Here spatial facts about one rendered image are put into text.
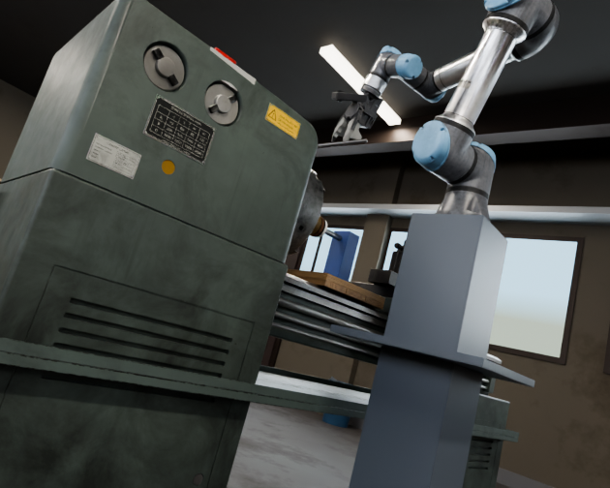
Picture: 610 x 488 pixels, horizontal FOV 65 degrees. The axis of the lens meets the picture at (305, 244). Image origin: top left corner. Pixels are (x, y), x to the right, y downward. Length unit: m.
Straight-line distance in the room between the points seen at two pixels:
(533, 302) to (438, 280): 3.70
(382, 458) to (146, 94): 0.98
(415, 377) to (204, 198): 0.66
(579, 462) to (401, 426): 3.59
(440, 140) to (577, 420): 3.74
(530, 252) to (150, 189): 4.38
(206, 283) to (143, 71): 0.46
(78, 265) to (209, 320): 0.31
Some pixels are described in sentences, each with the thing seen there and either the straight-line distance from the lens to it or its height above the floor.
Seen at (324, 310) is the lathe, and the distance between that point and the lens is 1.54.
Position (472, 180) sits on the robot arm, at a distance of 1.39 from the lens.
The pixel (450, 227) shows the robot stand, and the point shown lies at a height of 1.06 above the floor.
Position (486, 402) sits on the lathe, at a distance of 2.28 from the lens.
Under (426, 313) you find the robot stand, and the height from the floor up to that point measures 0.83.
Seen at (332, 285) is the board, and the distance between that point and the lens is 1.49.
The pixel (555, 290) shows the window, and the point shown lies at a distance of 4.92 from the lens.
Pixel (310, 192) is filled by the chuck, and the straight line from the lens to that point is 1.45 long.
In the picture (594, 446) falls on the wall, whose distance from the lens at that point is 4.74.
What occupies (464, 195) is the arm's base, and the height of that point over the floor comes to 1.17.
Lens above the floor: 0.68
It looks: 12 degrees up
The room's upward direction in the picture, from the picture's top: 15 degrees clockwise
